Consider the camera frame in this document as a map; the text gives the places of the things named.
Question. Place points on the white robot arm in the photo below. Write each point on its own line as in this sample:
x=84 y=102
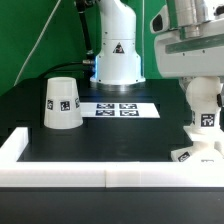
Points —
x=118 y=66

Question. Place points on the white marker sheet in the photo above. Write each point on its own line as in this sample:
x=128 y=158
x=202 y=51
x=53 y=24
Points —
x=119 y=110

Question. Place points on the white U-shaped fence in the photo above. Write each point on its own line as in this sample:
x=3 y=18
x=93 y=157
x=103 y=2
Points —
x=14 y=173

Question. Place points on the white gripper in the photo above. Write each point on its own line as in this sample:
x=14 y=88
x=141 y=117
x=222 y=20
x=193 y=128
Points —
x=193 y=57

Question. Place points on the white lamp base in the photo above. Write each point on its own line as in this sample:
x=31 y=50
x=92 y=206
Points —
x=205 y=148

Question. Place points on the white lamp shade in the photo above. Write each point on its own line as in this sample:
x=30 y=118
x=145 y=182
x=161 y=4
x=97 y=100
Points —
x=62 y=108

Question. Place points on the white lamp bulb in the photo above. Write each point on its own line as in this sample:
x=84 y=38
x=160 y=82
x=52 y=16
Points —
x=201 y=95

